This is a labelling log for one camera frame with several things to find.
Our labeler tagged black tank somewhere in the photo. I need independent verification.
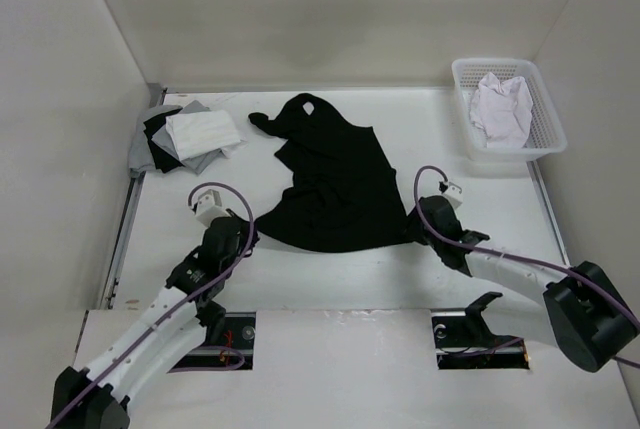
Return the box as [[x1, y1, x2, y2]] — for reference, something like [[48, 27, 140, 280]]
[[143, 106, 182, 174], [248, 93, 407, 253]]

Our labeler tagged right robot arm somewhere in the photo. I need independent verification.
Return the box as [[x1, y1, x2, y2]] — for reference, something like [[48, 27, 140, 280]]
[[406, 196, 639, 373]]

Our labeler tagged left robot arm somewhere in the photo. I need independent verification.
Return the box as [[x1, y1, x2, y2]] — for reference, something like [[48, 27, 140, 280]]
[[49, 213, 259, 428]]

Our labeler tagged folded black tank top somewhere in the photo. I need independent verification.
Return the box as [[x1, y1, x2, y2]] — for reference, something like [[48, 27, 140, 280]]
[[143, 106, 182, 174]]

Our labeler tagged folded white tank top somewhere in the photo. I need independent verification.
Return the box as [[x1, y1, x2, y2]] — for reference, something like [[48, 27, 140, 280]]
[[166, 111, 243, 161]]

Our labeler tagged bottom grey tank top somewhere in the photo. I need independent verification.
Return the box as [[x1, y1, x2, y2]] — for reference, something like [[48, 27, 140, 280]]
[[128, 105, 178, 178]]

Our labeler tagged folded grey tank top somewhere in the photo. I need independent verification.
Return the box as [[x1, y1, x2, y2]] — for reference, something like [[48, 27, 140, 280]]
[[153, 126, 221, 175]]

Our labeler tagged white tank top in basket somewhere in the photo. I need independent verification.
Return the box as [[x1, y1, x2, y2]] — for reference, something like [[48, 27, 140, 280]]
[[469, 72, 533, 149]]

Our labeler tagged white plastic basket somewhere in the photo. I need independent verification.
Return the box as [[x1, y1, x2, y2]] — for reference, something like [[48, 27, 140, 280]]
[[451, 58, 567, 163]]

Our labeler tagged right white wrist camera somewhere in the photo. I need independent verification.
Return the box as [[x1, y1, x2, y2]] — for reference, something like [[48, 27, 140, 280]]
[[439, 181, 464, 209]]

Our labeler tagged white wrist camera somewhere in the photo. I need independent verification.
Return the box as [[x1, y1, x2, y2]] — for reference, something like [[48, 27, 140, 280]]
[[193, 189, 229, 227], [439, 181, 464, 209]]

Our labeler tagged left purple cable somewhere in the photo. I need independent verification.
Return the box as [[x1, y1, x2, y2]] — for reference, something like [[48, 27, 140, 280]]
[[47, 183, 258, 425]]

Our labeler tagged purple cable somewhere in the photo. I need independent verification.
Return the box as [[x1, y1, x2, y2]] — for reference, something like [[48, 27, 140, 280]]
[[413, 165, 640, 370], [47, 183, 258, 425]]

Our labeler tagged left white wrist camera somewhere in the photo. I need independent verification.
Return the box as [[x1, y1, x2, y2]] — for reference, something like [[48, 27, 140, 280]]
[[193, 189, 229, 227]]

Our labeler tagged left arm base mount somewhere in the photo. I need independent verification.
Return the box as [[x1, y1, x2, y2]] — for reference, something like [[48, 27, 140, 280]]
[[170, 312, 256, 373]]

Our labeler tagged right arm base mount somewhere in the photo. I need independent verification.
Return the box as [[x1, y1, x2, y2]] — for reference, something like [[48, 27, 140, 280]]
[[431, 292, 529, 370]]

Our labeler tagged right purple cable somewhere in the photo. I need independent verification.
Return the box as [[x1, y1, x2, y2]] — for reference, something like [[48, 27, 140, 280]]
[[413, 165, 640, 370]]

